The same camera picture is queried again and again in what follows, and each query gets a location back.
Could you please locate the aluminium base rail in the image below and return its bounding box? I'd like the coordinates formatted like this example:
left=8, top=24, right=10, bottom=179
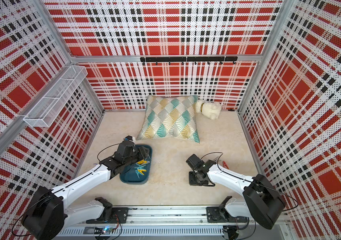
left=57, top=205, right=294, bottom=240

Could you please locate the white wire mesh shelf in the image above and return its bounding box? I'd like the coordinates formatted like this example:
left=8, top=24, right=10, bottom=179
left=23, top=65, right=87, bottom=128

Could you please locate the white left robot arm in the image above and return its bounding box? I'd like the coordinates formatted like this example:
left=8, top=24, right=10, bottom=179
left=21, top=137, right=153, bottom=240

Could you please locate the black wall hook rail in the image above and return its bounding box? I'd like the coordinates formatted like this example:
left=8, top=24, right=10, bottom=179
left=140, top=56, right=238, bottom=64

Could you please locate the dark teal storage box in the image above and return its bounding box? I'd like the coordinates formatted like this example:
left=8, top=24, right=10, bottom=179
left=120, top=145, right=153, bottom=185

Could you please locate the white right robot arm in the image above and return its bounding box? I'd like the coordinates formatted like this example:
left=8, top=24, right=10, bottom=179
left=186, top=154, right=286, bottom=230

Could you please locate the white plush teddy bear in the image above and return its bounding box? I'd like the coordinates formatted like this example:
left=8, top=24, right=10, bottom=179
left=195, top=100, right=222, bottom=120

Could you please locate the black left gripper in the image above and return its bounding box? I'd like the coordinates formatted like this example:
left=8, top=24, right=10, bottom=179
left=124, top=146, right=150, bottom=167

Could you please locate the green circuit board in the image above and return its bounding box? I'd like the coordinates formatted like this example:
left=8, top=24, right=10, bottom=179
left=94, top=227, right=115, bottom=235

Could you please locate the red clothespin far right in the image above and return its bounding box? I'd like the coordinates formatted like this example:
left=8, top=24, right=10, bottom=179
left=222, top=161, right=229, bottom=169

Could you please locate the patterned teal gold pillow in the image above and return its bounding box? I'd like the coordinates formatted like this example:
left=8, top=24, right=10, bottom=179
left=137, top=95, right=200, bottom=143

